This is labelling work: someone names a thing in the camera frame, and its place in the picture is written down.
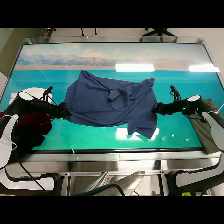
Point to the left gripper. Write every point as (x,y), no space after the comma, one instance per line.
(59,110)

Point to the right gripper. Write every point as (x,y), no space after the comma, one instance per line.
(162,108)

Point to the blue shirt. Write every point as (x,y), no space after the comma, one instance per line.
(100,100)

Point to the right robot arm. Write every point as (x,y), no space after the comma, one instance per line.
(191,106)

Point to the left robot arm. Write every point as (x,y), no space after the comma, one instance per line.
(23,106)

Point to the white garment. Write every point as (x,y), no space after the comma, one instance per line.
(41,91)

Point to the olive garment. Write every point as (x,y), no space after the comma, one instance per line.
(203,133)

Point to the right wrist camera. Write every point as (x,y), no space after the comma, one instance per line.
(175,92)

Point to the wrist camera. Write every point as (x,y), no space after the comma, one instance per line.
(175,92)
(47,93)

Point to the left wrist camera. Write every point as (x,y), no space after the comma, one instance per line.
(47,93)

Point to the silver frame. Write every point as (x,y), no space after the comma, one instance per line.
(100,156)

